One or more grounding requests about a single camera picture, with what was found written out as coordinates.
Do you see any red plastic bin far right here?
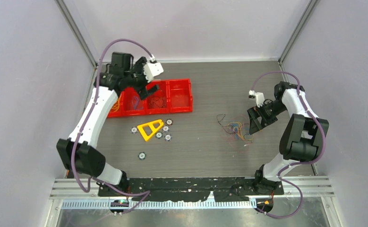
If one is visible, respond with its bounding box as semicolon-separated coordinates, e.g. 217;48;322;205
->
168;79;193;114

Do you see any red plastic bin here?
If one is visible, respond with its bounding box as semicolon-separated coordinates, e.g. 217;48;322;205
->
145;80;170;115
124;87;146;116
107;92;125;118
168;79;193;114

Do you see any aluminium frame rail left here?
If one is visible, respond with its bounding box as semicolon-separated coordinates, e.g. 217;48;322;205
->
46;62;103;227

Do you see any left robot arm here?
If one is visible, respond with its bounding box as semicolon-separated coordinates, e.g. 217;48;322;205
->
56;52;164;196

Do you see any yellow wire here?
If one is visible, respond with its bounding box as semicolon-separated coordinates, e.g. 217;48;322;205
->
111;95;122;113

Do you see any red plastic bin far left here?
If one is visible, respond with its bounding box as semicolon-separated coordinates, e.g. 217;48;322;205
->
107;92;125;118

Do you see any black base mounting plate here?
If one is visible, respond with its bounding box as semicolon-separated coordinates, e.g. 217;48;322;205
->
97;176;283;202

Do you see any blue 10 poker chip upper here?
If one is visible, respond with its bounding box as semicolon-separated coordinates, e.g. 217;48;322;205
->
163;126;170;132

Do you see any coloured wire bundle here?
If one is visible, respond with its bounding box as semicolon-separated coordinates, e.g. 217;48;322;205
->
216;114;254;145

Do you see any blue 10 poker chip right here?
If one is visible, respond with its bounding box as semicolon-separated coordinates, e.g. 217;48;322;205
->
164;134;172;141

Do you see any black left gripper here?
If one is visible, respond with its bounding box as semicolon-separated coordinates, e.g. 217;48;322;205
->
125;58;159;100

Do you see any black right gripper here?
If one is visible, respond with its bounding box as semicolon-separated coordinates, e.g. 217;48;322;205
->
247;100;287;134

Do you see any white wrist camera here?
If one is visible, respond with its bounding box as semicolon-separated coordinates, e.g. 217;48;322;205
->
143;55;164;83
248;90;265;107

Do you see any yellow plastic triangle frame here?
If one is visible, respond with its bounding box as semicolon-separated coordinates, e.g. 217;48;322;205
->
137;119;164;142

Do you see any white slotted cable duct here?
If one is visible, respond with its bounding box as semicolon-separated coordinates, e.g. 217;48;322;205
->
61;199;257;210

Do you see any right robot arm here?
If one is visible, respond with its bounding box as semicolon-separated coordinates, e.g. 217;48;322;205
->
247;81;329;194

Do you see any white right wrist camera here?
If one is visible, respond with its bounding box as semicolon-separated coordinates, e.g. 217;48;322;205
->
248;90;265;107

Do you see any green 50 poker chip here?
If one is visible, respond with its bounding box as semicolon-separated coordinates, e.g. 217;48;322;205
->
155;132;163;139

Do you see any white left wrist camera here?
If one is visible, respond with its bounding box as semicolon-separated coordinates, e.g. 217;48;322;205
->
143;55;164;83

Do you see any black 100 poker chip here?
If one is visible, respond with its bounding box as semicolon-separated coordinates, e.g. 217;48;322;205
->
165;119;173;126

